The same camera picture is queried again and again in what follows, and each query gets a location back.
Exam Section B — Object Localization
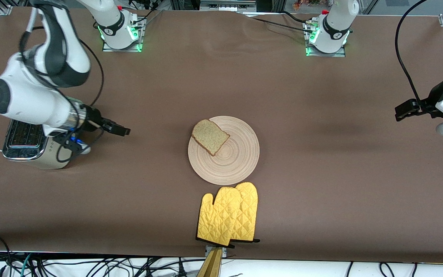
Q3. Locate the brown bread slice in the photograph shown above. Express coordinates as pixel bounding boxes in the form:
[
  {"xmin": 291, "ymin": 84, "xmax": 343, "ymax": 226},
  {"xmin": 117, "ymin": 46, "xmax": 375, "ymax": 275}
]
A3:
[{"xmin": 192, "ymin": 119, "xmax": 230, "ymax": 157}]

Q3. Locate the round light wooden plate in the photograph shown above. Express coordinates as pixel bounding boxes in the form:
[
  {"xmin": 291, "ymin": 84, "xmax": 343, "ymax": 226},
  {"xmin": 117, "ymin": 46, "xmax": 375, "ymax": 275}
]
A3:
[{"xmin": 188, "ymin": 116, "xmax": 260, "ymax": 185}]

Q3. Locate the cream and chrome toaster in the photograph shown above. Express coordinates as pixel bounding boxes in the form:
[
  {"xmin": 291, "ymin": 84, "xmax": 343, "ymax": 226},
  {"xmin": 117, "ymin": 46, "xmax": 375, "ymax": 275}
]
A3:
[{"xmin": 2, "ymin": 119, "xmax": 72, "ymax": 170}]

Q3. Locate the yellow quilted oven mitt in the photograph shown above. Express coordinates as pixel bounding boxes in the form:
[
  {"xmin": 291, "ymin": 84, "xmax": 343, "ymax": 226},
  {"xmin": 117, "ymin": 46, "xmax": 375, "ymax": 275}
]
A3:
[
  {"xmin": 197, "ymin": 187, "xmax": 242, "ymax": 247},
  {"xmin": 229, "ymin": 182, "xmax": 260, "ymax": 244}
]

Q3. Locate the orange leafy object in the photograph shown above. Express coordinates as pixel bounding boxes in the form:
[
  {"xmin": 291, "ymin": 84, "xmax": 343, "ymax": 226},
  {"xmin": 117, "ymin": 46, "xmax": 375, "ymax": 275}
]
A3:
[{"xmin": 293, "ymin": 0, "xmax": 324, "ymax": 10}]

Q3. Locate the grey power strip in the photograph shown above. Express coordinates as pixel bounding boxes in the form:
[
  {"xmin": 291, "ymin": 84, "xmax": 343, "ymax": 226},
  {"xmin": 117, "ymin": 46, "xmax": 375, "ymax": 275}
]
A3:
[{"xmin": 200, "ymin": 0, "xmax": 257, "ymax": 11}]

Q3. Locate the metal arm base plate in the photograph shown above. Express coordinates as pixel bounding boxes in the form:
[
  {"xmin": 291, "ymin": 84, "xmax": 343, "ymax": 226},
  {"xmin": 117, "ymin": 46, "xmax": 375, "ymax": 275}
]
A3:
[
  {"xmin": 305, "ymin": 21, "xmax": 347, "ymax": 57},
  {"xmin": 102, "ymin": 17, "xmax": 144, "ymax": 52}
]

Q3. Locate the small metal post bracket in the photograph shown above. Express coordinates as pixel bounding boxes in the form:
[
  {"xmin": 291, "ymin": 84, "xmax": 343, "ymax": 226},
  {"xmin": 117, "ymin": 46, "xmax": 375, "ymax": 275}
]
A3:
[{"xmin": 205, "ymin": 245, "xmax": 228, "ymax": 258}]

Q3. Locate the teal cable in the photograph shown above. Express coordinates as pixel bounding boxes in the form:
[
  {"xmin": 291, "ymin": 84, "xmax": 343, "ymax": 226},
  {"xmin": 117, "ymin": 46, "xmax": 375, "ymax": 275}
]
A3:
[{"xmin": 20, "ymin": 253, "xmax": 33, "ymax": 277}]

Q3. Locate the yellow wooden post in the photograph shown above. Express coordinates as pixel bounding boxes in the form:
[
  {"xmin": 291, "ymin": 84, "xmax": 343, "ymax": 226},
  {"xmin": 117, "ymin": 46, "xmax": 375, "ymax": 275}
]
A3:
[{"xmin": 197, "ymin": 247, "xmax": 223, "ymax": 277}]

